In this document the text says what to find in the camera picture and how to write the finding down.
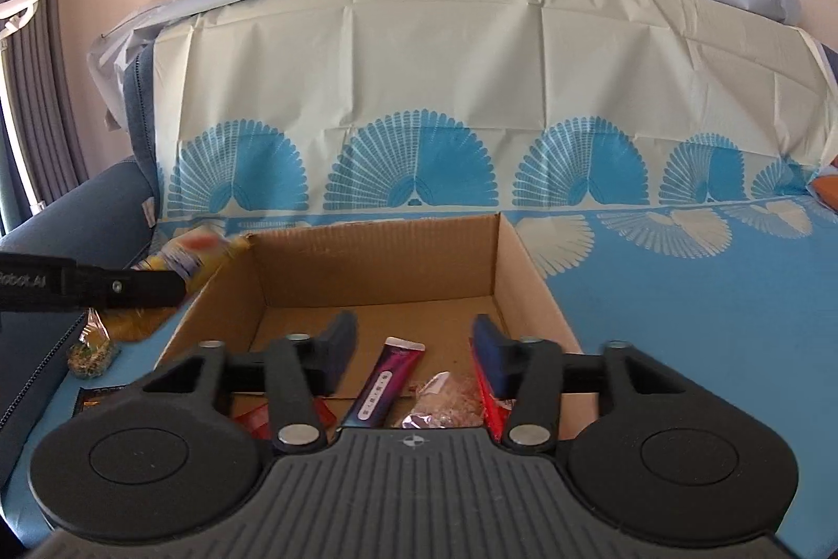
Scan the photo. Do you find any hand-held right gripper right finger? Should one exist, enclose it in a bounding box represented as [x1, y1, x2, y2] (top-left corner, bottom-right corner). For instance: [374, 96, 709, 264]
[472, 313, 688, 455]

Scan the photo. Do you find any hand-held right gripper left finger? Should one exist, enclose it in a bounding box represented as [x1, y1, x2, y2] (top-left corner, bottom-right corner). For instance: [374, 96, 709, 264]
[140, 310, 360, 455]

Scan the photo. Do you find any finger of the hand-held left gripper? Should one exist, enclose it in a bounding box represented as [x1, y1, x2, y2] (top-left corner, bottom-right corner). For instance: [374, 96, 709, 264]
[85, 266, 189, 311]

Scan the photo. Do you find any purple snack stick packet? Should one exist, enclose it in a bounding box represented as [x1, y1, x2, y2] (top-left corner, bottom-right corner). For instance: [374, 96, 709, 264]
[340, 336, 426, 430]

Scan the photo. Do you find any red snack packet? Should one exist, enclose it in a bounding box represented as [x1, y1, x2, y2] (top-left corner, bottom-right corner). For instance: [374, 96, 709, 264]
[468, 339, 518, 445]
[232, 398, 338, 442]

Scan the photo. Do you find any yellow snack packet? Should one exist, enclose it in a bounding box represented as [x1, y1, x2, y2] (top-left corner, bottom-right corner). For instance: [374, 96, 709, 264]
[98, 232, 253, 344]

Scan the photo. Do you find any silver snack packet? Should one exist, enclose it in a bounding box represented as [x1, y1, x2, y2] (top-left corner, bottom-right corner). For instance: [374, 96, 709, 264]
[401, 370, 489, 432]

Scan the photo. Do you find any brown cardboard box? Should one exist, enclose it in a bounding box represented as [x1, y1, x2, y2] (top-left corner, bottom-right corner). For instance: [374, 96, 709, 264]
[153, 212, 600, 442]

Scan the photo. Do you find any black chocolate bar packet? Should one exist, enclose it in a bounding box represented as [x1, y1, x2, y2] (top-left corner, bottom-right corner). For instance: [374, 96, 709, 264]
[72, 385, 141, 419]

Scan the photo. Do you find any green label peanut packet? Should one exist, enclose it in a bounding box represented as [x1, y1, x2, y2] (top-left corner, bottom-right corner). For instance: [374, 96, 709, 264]
[67, 306, 122, 380]

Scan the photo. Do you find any blue fan-print sheet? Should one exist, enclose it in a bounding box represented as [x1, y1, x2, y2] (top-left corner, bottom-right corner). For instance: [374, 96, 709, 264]
[0, 0, 838, 559]

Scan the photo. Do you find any grey curtain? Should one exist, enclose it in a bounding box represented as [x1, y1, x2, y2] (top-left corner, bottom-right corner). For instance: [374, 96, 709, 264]
[0, 0, 89, 233]

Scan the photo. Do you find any white plastic rack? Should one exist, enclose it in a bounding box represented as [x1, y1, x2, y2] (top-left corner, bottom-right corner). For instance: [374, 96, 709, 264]
[0, 0, 50, 49]

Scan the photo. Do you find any orange cloth item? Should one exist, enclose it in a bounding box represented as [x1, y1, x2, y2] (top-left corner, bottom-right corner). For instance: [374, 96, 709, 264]
[808, 156, 838, 213]

